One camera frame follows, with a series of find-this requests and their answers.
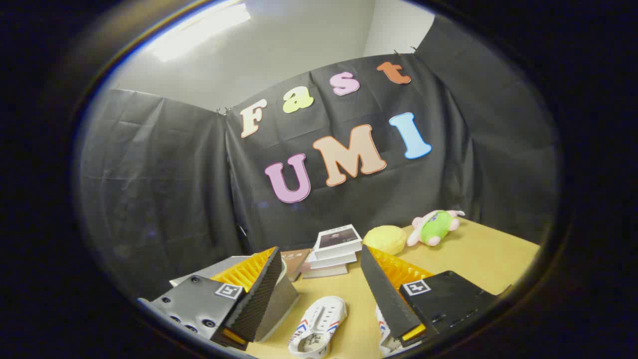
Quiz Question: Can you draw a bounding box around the plain white book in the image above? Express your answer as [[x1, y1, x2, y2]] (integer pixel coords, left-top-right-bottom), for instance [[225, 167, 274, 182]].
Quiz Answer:
[[307, 251, 358, 270], [302, 264, 349, 279]]

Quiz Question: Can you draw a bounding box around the brown book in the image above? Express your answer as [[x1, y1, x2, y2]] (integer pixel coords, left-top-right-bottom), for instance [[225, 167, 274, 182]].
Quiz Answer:
[[280, 248, 313, 282]]

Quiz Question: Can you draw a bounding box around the white striped canvas shoe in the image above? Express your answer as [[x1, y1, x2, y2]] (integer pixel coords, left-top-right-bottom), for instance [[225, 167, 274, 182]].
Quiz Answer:
[[288, 296, 348, 359], [375, 304, 424, 358]]

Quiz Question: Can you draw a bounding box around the beige fabric storage box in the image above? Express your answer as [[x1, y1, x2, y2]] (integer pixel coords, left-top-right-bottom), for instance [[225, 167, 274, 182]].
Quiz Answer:
[[169, 256, 300, 343]]

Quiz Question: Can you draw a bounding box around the white book with dark photo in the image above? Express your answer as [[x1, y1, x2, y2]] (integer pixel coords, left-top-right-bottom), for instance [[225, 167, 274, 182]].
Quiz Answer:
[[314, 224, 363, 260]]

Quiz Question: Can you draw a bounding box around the pink plush toy green shirt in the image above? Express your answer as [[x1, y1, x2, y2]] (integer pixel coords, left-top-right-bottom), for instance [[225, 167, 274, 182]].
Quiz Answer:
[[407, 209, 465, 247]]

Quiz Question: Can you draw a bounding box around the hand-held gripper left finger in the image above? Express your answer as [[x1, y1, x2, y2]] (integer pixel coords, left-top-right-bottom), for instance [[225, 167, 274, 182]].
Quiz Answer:
[[137, 247, 284, 351]]

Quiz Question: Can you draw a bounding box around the round yellow plush cushion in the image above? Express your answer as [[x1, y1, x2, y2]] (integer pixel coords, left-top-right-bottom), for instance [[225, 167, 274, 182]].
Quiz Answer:
[[362, 225, 407, 256]]

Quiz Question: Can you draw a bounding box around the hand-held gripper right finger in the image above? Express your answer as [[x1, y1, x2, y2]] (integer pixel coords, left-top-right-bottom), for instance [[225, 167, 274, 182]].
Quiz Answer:
[[360, 244, 499, 347]]

